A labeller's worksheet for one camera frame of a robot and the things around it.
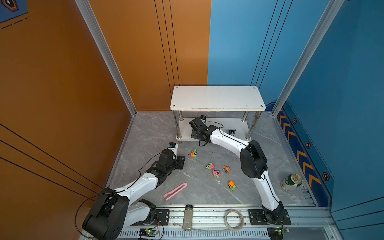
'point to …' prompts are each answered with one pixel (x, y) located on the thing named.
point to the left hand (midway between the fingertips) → (183, 156)
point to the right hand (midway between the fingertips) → (194, 133)
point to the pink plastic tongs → (185, 185)
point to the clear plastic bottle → (188, 218)
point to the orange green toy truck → (232, 185)
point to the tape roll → (291, 182)
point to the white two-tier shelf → (235, 109)
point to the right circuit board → (276, 233)
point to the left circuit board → (150, 232)
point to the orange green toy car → (193, 153)
